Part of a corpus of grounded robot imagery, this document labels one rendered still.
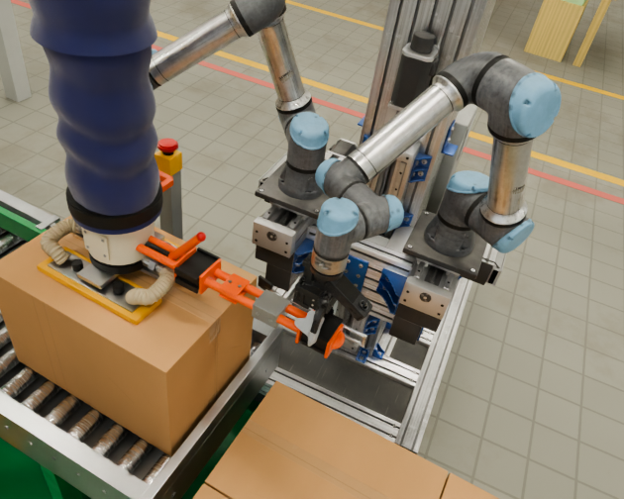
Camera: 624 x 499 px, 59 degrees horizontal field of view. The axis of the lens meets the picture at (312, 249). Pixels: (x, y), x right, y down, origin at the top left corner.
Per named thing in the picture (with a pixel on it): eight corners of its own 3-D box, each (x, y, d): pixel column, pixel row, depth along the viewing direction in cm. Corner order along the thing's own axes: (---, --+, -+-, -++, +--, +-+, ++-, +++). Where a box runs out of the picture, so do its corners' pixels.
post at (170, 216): (165, 340, 253) (154, 152, 187) (175, 330, 258) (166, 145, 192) (177, 346, 251) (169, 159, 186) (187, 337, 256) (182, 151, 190)
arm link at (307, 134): (289, 170, 166) (294, 131, 157) (282, 147, 175) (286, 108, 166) (328, 170, 169) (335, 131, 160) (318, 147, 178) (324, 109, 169)
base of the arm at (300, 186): (290, 167, 185) (293, 142, 178) (331, 182, 181) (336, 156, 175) (269, 189, 174) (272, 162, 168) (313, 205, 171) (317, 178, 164)
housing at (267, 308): (250, 317, 132) (251, 304, 129) (264, 300, 137) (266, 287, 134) (274, 330, 130) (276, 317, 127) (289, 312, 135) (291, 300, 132)
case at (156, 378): (18, 360, 171) (-16, 268, 145) (110, 286, 200) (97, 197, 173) (171, 457, 155) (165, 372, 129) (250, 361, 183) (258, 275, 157)
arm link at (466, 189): (459, 198, 166) (472, 160, 158) (490, 224, 159) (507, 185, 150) (429, 208, 161) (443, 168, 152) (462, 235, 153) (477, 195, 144)
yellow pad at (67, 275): (37, 270, 147) (33, 256, 144) (65, 250, 154) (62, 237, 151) (136, 326, 138) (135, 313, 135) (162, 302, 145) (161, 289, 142)
